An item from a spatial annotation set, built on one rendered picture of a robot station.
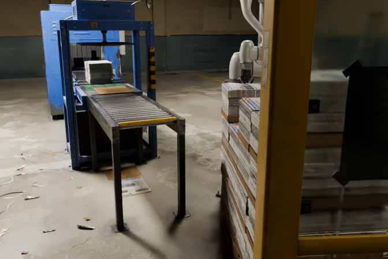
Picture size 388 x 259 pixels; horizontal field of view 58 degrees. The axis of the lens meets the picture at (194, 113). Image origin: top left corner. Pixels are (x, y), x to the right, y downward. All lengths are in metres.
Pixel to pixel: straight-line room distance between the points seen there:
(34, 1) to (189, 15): 4.72
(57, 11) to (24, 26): 5.18
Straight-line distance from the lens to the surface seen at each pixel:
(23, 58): 11.19
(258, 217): 0.94
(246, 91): 2.38
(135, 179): 3.57
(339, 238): 0.99
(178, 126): 2.63
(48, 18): 6.02
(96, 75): 4.51
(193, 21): 12.19
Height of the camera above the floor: 1.44
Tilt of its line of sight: 13 degrees down
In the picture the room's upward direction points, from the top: straight up
